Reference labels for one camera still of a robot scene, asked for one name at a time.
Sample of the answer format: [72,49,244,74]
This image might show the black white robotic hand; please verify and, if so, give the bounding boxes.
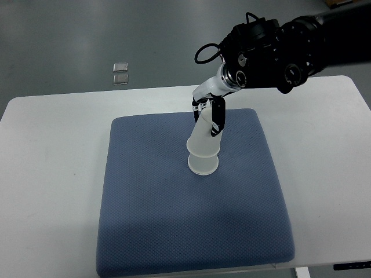
[192,64,234,137]

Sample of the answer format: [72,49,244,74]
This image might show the white paper cup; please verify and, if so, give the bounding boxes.
[188,154,219,175]
[187,107,223,158]

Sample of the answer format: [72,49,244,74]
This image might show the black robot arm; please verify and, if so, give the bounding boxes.
[219,1,370,94]

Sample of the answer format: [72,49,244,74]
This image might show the white paper cup on cushion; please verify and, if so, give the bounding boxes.
[188,154,219,175]

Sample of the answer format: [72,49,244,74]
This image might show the lower metal floor plate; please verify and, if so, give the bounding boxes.
[113,74,129,85]

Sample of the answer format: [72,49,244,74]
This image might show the metal floor plate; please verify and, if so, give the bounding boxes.
[113,74,129,85]
[112,62,128,72]

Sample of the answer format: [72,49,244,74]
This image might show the upper metal floor plate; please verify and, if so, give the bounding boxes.
[112,62,128,72]

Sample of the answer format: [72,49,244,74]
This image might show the blue mesh cushion pad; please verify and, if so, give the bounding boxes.
[96,108,295,277]

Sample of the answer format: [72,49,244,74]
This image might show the brown cardboard box corner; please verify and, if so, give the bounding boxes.
[324,0,358,9]

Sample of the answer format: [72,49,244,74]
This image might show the white table leg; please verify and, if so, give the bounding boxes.
[294,267,311,278]

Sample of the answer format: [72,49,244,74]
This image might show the black table control panel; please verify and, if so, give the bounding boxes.
[333,261,371,271]

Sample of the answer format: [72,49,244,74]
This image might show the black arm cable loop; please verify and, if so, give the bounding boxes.
[194,43,225,64]

